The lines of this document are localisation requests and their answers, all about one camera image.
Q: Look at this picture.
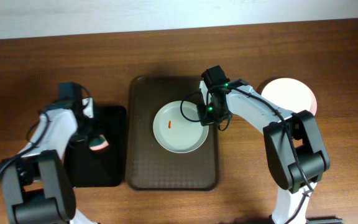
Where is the green and pink sponge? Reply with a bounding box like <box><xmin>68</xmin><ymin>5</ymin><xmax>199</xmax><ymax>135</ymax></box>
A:
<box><xmin>89</xmin><ymin>135</ymin><xmax>109</xmax><ymax>151</ymax></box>

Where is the pale green plate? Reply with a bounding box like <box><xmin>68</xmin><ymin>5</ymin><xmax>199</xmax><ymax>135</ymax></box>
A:
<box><xmin>152</xmin><ymin>101</ymin><xmax>209</xmax><ymax>154</ymax></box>

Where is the pinkish white plate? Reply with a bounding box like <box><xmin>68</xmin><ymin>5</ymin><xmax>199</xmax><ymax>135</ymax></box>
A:
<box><xmin>260</xmin><ymin>78</ymin><xmax>318</xmax><ymax>116</ymax></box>

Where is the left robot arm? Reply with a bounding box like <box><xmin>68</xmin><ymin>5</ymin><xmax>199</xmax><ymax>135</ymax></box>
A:
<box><xmin>0</xmin><ymin>82</ymin><xmax>109</xmax><ymax>224</ymax></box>

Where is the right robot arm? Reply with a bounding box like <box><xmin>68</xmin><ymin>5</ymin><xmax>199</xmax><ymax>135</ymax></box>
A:
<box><xmin>197</xmin><ymin>65</ymin><xmax>331</xmax><ymax>223</ymax></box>

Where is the black rectangular sponge tray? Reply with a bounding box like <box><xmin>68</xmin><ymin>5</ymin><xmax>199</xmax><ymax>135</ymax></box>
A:
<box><xmin>63</xmin><ymin>105</ymin><xmax>127</xmax><ymax>188</ymax></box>

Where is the brown plastic serving tray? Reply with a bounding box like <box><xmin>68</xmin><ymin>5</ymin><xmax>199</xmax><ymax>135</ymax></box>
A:
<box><xmin>126</xmin><ymin>77</ymin><xmax>219</xmax><ymax>190</ymax></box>

